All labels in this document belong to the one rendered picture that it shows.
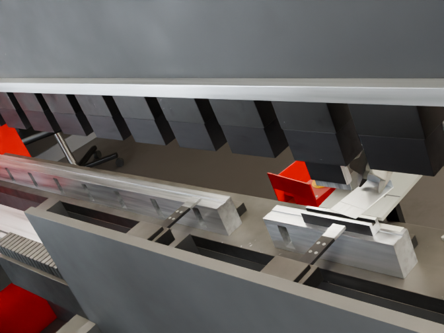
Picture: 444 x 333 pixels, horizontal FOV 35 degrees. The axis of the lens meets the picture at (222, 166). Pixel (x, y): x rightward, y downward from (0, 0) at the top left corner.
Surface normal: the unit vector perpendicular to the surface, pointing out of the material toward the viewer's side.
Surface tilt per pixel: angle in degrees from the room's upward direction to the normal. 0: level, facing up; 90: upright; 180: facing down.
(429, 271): 0
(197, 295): 90
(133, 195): 90
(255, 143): 90
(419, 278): 0
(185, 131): 90
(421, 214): 0
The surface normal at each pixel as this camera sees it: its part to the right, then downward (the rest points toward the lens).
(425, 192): -0.36, -0.82
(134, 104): -0.65, 0.56
